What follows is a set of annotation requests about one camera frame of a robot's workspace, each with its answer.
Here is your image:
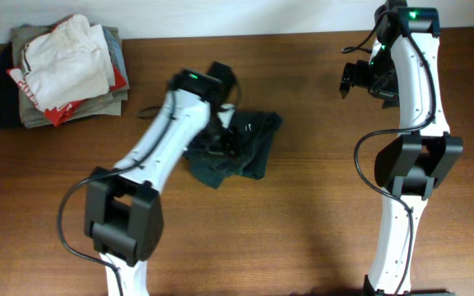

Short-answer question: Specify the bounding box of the dark green t-shirt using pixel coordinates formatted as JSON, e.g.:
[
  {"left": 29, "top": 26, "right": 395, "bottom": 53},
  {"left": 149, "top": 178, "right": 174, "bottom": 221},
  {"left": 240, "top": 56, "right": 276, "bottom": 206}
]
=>
[{"left": 184, "top": 111, "right": 283, "bottom": 189}]

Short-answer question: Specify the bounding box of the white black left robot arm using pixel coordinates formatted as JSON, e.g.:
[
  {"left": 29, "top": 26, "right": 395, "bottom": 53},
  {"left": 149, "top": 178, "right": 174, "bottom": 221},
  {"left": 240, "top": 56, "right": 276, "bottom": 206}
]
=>
[{"left": 84, "top": 62, "right": 236, "bottom": 295}]

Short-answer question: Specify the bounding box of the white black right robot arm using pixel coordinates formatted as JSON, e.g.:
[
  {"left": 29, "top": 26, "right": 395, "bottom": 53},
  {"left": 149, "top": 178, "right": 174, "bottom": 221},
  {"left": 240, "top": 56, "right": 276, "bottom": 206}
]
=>
[{"left": 339, "top": 0, "right": 463, "bottom": 296}]

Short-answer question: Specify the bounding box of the olive grey folded garment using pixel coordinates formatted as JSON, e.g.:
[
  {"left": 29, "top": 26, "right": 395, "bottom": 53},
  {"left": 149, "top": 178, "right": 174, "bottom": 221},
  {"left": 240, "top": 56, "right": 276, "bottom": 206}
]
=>
[{"left": 11, "top": 24, "right": 131, "bottom": 129}]

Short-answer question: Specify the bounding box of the blue denim folded garment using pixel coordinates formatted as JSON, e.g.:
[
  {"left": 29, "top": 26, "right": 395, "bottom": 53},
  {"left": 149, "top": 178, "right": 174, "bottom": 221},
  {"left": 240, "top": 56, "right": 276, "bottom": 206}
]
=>
[{"left": 102, "top": 26, "right": 129, "bottom": 91}]

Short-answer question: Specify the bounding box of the black folded garment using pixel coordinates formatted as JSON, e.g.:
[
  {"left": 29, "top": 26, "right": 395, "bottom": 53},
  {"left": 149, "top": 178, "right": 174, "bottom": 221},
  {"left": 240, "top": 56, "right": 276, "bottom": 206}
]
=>
[{"left": 0, "top": 44, "right": 24, "bottom": 129}]

